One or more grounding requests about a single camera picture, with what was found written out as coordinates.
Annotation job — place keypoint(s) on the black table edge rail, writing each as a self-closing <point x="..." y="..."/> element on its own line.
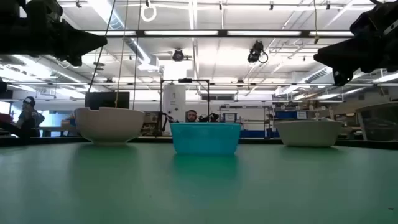
<point x="46" y="140"/>

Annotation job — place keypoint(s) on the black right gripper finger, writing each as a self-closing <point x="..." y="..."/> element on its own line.
<point x="342" y="76"/>
<point x="339" y="56"/>

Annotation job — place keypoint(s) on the beige equipment box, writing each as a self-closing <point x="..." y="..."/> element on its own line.
<point x="151" y="123"/>

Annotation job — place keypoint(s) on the small black background robot arm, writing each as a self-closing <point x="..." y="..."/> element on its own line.
<point x="209" y="118"/>

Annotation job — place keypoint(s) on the small framed screen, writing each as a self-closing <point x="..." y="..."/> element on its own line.
<point x="229" y="117"/>

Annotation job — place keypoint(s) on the person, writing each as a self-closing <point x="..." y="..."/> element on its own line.
<point x="191" y="116"/>
<point x="29" y="118"/>

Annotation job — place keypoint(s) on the white bowl with plain rim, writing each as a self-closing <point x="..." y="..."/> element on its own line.
<point x="308" y="133"/>

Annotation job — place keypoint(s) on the black monitor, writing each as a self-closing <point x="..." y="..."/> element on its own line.
<point x="107" y="100"/>

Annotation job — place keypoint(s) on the long overhead light bar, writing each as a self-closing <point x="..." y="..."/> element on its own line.
<point x="217" y="33"/>

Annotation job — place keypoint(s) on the blue storage bins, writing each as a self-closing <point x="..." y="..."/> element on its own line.
<point x="290" y="115"/>

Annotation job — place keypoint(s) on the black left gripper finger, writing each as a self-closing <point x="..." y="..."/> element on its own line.
<point x="72" y="59"/>
<point x="84" y="39"/>

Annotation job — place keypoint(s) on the round black overhead camera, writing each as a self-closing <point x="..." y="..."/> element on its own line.
<point x="178" y="55"/>

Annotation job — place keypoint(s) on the teal plastic bowl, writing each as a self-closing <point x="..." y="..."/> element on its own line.
<point x="205" y="138"/>

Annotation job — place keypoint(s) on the white bowl with notched rim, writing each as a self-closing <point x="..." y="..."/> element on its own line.
<point x="109" y="126"/>

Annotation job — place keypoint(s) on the black mesh bin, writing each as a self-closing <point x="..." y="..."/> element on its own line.
<point x="377" y="121"/>

